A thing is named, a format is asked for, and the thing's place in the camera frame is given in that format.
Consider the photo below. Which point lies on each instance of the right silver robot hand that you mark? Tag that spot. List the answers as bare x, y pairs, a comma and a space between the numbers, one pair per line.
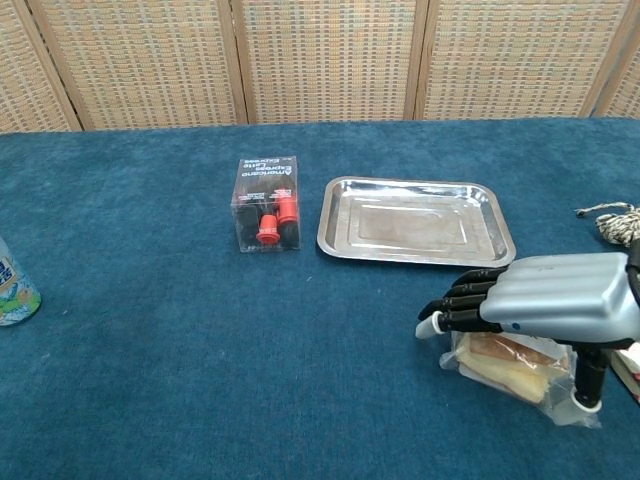
555, 295

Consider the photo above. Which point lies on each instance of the blue table cloth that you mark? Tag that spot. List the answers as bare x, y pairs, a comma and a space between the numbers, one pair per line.
200, 350

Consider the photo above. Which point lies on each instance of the bagged sliced bread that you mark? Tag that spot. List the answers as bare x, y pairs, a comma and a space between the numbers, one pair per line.
505, 370

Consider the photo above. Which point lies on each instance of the gold red foil packet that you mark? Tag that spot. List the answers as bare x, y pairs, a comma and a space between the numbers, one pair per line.
631, 362

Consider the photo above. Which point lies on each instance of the silver metal tray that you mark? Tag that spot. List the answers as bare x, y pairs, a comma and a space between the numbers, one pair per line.
415, 222

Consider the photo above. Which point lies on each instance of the woven folding screen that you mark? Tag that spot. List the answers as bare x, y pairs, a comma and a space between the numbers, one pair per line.
320, 60

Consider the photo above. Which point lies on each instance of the beige twine bundle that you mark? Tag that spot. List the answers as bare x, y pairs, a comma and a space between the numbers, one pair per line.
617, 225

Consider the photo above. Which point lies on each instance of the blue green drink can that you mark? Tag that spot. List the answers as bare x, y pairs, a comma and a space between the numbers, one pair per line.
15, 295

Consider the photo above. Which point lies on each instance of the clear coffee capsule box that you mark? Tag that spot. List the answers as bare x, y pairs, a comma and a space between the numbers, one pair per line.
268, 205

